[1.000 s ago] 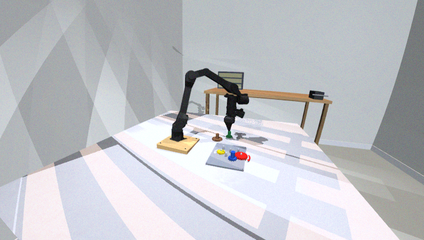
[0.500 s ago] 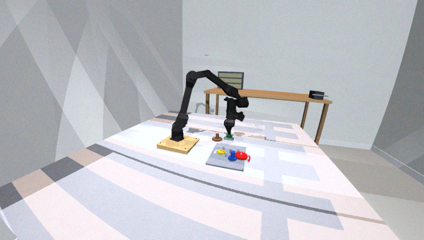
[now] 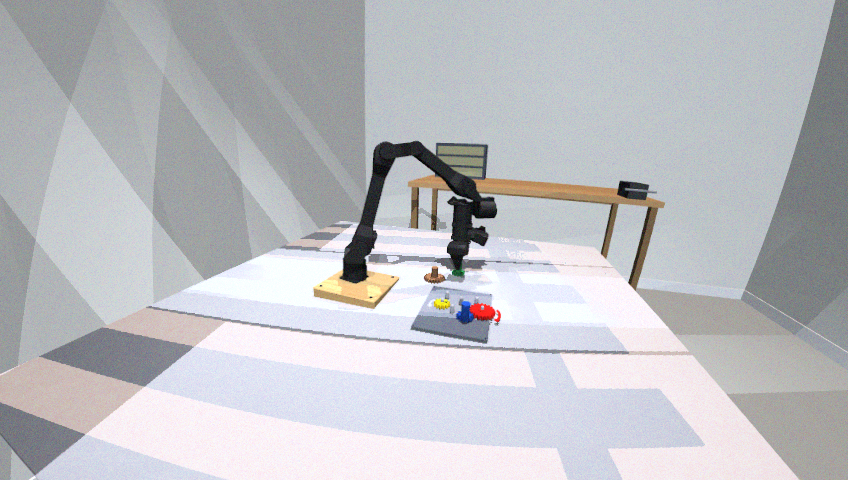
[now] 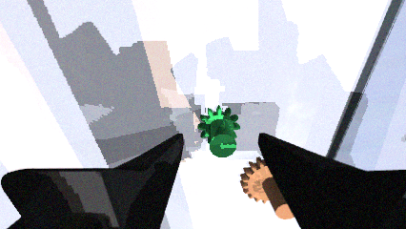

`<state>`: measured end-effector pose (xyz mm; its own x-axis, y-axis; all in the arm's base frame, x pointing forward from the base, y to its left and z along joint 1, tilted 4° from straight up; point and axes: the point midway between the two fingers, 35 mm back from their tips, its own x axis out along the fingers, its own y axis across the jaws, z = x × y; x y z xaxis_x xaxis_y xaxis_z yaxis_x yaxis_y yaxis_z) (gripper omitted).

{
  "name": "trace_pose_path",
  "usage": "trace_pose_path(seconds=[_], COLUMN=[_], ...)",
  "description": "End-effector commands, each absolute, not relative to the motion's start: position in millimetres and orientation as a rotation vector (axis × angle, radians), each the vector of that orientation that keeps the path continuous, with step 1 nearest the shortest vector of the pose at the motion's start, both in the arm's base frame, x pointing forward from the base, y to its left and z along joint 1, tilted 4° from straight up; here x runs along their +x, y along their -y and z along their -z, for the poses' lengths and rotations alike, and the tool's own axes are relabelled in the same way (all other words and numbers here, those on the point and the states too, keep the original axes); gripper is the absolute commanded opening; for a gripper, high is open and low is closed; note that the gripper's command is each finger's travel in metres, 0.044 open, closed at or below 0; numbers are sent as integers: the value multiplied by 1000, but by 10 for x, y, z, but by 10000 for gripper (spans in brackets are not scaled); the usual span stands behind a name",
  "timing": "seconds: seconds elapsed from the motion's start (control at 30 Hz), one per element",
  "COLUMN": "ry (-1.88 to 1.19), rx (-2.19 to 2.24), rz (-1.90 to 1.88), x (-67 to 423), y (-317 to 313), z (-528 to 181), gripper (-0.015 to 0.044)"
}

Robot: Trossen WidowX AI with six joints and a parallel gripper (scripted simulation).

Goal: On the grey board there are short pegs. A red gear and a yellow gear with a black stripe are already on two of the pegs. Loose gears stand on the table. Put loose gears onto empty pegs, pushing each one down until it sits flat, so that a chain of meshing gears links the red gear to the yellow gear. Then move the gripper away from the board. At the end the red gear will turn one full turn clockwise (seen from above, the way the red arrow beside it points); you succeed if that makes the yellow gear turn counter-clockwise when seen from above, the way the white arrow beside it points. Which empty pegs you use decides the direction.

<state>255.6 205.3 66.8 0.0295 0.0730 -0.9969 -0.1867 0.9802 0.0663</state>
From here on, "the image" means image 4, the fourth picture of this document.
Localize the grey flat board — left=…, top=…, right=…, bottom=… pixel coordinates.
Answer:
left=327, top=0, right=406, bottom=171

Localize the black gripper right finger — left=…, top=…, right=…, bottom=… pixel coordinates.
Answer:
left=258, top=133, right=406, bottom=229

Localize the brown gear with handle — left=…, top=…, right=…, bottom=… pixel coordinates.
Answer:
left=240, top=156, right=294, bottom=219

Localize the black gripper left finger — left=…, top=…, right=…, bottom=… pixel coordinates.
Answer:
left=1, top=134, right=184, bottom=229

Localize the green gear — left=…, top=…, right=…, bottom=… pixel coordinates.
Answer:
left=197, top=105, right=240, bottom=157

